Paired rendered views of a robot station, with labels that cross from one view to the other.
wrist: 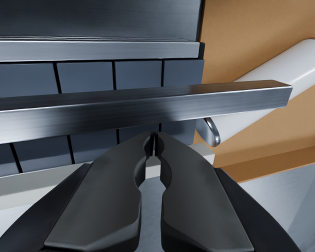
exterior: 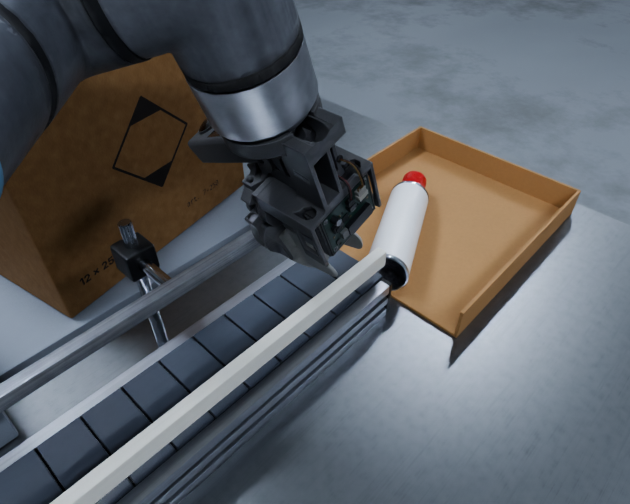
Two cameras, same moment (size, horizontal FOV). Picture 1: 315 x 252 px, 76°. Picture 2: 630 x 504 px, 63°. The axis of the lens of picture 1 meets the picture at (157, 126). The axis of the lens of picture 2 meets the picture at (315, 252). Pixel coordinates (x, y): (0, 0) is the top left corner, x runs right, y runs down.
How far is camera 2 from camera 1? 47 cm
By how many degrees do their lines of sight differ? 60
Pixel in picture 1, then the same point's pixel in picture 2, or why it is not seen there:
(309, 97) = (469, 211)
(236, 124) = (392, 242)
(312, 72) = (402, 195)
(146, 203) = (461, 392)
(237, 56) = (366, 243)
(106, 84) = (285, 284)
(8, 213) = (319, 485)
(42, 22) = not seen: hidden behind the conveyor
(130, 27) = not seen: hidden behind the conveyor
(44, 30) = not seen: hidden behind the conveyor
